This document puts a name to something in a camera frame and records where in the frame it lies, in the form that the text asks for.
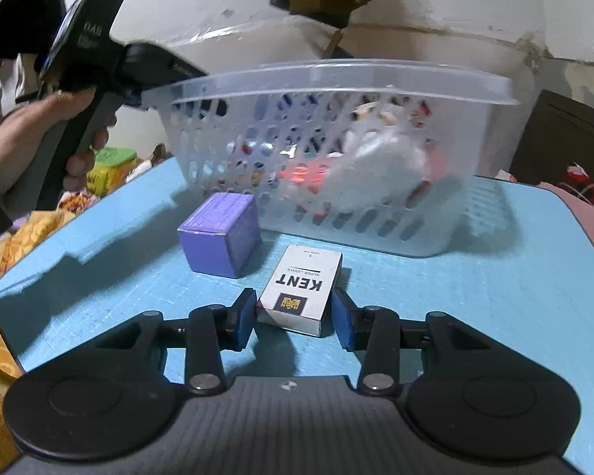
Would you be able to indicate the person's left hand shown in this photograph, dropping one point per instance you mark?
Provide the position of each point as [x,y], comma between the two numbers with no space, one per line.
[21,134]

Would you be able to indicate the white-haired plush doll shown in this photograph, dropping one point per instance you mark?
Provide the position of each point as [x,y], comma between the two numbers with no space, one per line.
[381,118]

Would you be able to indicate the pink tissue pack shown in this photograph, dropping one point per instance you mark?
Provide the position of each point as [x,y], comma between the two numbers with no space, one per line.
[307,175]

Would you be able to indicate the dark wooden headboard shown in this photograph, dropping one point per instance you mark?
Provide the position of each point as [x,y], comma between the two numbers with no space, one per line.
[559,134]

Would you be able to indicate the small white snack packet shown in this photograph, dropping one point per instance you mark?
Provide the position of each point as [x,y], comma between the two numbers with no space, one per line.
[141,168]

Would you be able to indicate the white Kent cigarette box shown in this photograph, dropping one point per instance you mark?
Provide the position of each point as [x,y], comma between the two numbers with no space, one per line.
[296,296]

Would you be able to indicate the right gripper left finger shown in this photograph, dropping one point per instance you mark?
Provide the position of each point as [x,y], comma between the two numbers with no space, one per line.
[211,330]

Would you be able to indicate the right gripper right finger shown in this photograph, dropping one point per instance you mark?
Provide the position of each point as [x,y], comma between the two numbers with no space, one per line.
[375,331]

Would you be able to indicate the green yellow tin box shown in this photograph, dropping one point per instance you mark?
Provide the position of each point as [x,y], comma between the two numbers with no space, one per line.
[112,166]

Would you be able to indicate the red black plaid blanket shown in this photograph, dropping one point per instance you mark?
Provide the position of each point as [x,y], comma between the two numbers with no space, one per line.
[577,182]

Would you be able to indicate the purple cube box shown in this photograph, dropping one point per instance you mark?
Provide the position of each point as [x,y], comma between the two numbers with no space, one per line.
[220,235]

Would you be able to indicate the white bottle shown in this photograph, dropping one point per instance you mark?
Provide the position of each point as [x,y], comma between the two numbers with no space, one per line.
[375,167]

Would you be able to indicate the clear plastic perforated basket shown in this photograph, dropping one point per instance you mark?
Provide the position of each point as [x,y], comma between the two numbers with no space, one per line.
[236,131]

